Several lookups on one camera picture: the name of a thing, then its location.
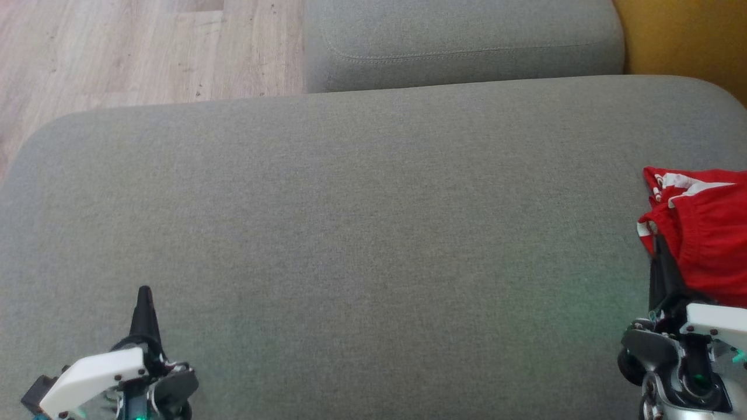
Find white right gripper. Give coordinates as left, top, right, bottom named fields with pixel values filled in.
left=618, top=234, right=747, bottom=412

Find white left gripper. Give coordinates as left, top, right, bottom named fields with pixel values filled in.
left=39, top=285, right=200, bottom=420

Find red basketball jersey number 33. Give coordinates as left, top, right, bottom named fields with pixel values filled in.
left=642, top=166, right=747, bottom=205

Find yellow sofa cushion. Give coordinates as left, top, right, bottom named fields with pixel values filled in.
left=612, top=0, right=747, bottom=109

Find red shorts with white trim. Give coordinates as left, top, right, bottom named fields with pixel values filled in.
left=636, top=183, right=747, bottom=310

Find small grey sofa cushion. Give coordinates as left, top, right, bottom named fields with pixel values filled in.
left=303, top=0, right=627, bottom=95

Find large grey sofa seat cushion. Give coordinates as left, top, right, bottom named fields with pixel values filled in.
left=0, top=74, right=747, bottom=420

